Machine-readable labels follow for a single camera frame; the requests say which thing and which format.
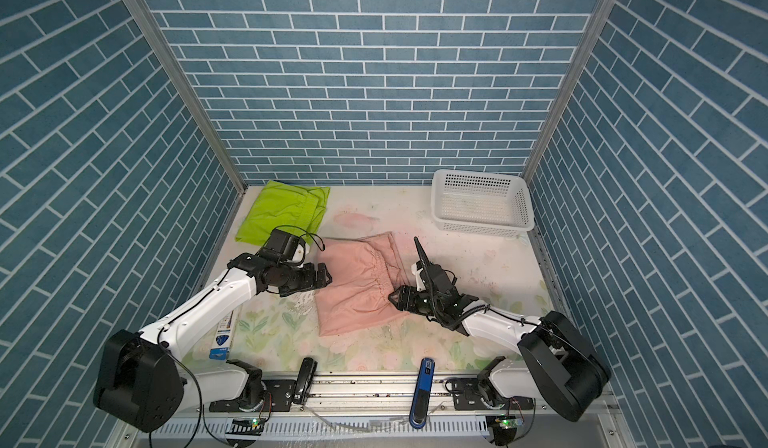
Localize green circuit board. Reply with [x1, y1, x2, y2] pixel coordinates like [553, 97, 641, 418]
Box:
[227, 418, 266, 437]
[488, 415, 521, 431]

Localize pink shorts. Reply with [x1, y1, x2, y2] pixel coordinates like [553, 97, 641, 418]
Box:
[315, 232, 409, 337]

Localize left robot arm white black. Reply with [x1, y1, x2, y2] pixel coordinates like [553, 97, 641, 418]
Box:
[93, 253, 333, 433]

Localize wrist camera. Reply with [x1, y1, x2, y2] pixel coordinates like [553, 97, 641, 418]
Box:
[411, 261, 445, 293]
[258, 228, 307, 266]

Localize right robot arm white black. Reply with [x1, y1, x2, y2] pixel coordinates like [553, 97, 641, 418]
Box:
[388, 285, 611, 422]

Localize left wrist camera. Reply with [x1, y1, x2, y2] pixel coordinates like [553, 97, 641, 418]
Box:
[258, 228, 307, 266]

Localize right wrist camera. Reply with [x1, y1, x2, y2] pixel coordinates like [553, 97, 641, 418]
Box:
[411, 261, 445, 293]

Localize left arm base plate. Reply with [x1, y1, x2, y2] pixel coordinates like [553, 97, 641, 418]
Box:
[208, 379, 296, 414]

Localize blue black handheld device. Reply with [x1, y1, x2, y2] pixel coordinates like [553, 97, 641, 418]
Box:
[408, 357, 435, 429]

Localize right green circuit board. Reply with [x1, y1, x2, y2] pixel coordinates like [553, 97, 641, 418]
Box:
[488, 415, 521, 431]

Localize white plastic laundry basket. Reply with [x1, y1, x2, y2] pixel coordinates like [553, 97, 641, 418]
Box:
[431, 169, 535, 237]

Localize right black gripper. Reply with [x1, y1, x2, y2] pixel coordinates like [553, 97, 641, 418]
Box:
[387, 282, 444, 316]

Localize lime green shorts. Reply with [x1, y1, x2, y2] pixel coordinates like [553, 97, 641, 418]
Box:
[235, 181, 331, 246]

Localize aluminium front rail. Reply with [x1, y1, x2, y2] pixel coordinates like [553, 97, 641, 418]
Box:
[122, 371, 619, 418]

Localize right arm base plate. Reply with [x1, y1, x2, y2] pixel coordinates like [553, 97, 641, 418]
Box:
[443, 377, 535, 411]

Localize blue white card label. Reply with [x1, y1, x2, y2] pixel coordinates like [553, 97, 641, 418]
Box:
[209, 308, 240, 361]

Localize left green circuit board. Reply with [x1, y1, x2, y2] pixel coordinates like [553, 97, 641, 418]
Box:
[227, 418, 266, 437]

